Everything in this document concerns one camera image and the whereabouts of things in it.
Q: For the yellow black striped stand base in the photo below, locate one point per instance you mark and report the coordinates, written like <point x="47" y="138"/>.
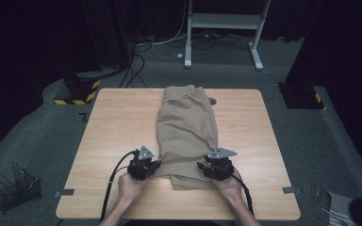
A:
<point x="81" y="91"/>

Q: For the grey striped sheet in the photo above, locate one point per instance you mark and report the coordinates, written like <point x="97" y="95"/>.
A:
<point x="339" y="207"/>

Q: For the grey tape strip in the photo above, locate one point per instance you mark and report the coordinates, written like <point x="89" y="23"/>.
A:
<point x="65" y="192"/>
<point x="291" y="190"/>

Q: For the beige pants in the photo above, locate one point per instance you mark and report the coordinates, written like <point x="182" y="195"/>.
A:
<point x="185" y="132"/>

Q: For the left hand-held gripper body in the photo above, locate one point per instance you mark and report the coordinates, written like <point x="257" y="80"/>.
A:
<point x="141" y="168"/>

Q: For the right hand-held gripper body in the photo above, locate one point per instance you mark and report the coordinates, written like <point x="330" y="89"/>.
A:
<point x="220" y="168"/>

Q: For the grey round table grommet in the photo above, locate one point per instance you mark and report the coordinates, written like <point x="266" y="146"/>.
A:
<point x="213" y="101"/>

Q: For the white metal stand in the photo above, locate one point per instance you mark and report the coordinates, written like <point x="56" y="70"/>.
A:
<point x="224" y="21"/>

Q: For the person's left hand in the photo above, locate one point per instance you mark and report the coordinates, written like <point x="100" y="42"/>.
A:
<point x="131" y="188"/>

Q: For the person's right hand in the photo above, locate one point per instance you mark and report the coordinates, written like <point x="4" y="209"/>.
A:
<point x="229" y="190"/>

